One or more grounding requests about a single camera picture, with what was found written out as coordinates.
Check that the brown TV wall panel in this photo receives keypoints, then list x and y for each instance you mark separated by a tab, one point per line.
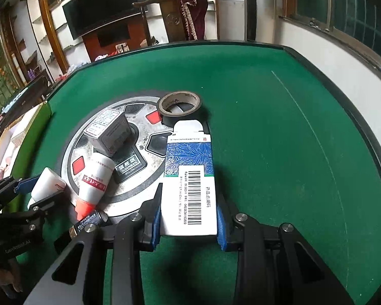
114	38

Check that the person's left hand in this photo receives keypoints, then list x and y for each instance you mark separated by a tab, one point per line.
3	276

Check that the silver medicine box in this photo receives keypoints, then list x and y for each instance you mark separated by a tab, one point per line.
114	133

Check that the gold-edged white cardboard box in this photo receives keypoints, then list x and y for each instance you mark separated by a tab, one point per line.
6	152

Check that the wooden wall shelf unit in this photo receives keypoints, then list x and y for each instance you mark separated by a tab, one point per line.
47	38

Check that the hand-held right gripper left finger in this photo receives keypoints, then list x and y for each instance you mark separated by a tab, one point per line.
157	225

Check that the small white pill bottle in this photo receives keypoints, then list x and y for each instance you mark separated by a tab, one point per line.
47	181

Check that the dark cylindrical battery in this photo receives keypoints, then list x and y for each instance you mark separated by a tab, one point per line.
92	218

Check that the dark mahjong table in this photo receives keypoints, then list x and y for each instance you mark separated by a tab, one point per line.
22	98

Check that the white power sockets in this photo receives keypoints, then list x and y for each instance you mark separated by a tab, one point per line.
122	47

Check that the black flat television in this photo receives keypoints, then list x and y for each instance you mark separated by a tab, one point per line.
104	6

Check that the maroon fringed cloth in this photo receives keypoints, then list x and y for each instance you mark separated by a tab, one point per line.
195	16

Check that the white bottle orange cap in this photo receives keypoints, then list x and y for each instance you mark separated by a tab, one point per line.
95	178

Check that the round table control panel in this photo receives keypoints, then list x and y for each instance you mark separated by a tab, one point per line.
143	168

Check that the blue white medicine box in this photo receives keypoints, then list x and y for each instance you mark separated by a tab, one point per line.
190	171

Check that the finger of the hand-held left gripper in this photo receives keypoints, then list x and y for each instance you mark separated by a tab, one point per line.
47	201
25	182

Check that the black tape roll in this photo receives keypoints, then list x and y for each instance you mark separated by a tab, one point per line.
166	119

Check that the dark wooden armchair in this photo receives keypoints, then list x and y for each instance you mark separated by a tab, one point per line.
171	19

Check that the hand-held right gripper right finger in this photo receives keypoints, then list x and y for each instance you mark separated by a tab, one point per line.
220	228

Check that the window with wooden frame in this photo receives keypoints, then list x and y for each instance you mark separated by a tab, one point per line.
346	9

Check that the floral wall mural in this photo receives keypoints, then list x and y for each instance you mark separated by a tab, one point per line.
0	79

